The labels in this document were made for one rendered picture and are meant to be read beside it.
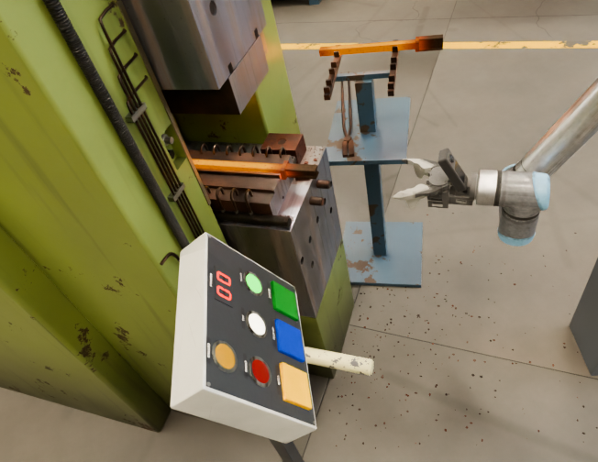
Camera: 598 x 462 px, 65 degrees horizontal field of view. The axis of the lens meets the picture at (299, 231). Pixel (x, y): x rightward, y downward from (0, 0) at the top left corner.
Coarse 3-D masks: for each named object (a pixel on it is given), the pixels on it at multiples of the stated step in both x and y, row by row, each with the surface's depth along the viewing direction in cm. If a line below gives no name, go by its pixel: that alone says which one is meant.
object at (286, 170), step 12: (204, 168) 145; (216, 168) 143; (228, 168) 141; (240, 168) 140; (252, 168) 138; (264, 168) 137; (276, 168) 136; (288, 168) 135; (300, 168) 134; (312, 168) 133
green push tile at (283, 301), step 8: (272, 280) 104; (272, 288) 103; (280, 288) 105; (272, 296) 101; (280, 296) 103; (288, 296) 105; (280, 304) 101; (288, 304) 103; (280, 312) 100; (288, 312) 102; (296, 312) 104; (296, 320) 103
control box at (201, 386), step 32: (192, 256) 94; (224, 256) 96; (192, 288) 88; (224, 288) 89; (288, 288) 109; (192, 320) 83; (224, 320) 85; (288, 320) 101; (192, 352) 78; (256, 352) 87; (192, 384) 74; (224, 384) 76; (256, 384) 82; (224, 416) 80; (256, 416) 81; (288, 416) 84
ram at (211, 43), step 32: (128, 0) 90; (160, 0) 88; (192, 0) 88; (224, 0) 98; (256, 0) 112; (160, 32) 94; (192, 32) 91; (224, 32) 99; (256, 32) 114; (160, 64) 100; (192, 64) 97; (224, 64) 101
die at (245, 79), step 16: (256, 48) 114; (240, 64) 108; (256, 64) 115; (240, 80) 108; (256, 80) 116; (176, 96) 112; (192, 96) 110; (208, 96) 109; (224, 96) 107; (240, 96) 109; (176, 112) 115; (192, 112) 114; (208, 112) 112; (224, 112) 111; (240, 112) 110
